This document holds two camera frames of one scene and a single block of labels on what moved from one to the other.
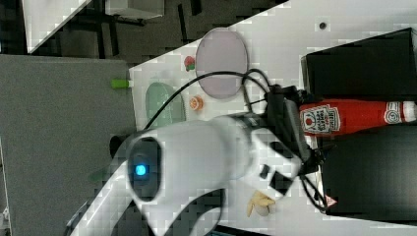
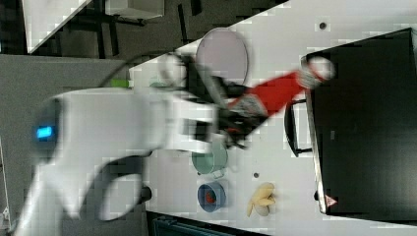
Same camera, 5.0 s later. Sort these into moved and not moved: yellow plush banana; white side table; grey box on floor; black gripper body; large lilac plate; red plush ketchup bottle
Moved: black gripper body; red plush ketchup bottle
Not moved: large lilac plate; grey box on floor; yellow plush banana; white side table
